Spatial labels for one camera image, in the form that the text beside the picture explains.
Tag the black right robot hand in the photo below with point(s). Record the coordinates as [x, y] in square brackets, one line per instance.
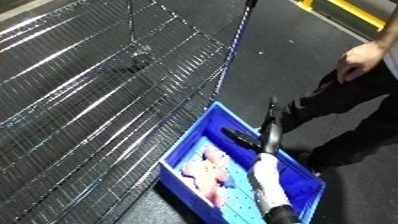
[271, 140]

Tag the pink and yellow soft toy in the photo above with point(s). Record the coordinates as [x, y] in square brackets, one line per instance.
[206, 175]

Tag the pale right robot arm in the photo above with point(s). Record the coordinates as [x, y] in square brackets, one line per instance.
[269, 186]

